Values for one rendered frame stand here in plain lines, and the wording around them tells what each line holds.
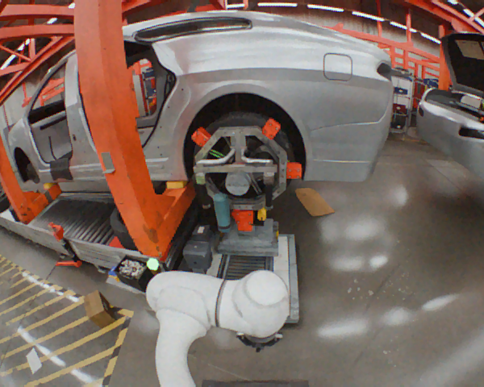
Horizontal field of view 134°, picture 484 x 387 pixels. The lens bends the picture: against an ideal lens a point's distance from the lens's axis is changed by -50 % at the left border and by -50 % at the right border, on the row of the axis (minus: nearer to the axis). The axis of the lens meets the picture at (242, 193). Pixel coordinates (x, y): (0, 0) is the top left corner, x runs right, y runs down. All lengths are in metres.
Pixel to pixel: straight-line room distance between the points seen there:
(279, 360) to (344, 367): 0.42
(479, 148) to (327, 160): 1.94
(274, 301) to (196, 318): 0.14
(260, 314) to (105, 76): 0.91
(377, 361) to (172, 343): 1.40
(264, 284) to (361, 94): 1.16
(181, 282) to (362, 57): 1.30
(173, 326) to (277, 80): 1.14
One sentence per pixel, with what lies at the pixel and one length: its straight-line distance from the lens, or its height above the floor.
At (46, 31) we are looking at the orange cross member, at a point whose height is 2.63.
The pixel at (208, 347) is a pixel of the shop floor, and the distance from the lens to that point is 1.48.
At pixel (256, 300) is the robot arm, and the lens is 0.34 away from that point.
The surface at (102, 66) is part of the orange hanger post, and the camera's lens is 0.92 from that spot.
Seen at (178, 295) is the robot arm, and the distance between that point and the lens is 0.40.
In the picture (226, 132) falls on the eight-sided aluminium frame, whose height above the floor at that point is 1.09.
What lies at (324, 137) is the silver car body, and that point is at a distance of 1.28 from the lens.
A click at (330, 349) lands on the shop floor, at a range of 1.51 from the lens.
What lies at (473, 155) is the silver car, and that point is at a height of 0.96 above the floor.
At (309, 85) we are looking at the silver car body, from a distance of 1.21.
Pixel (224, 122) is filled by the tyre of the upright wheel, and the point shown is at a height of 1.14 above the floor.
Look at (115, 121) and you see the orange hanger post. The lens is 0.92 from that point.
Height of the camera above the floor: 1.40
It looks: 32 degrees down
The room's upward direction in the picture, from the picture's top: 4 degrees counter-clockwise
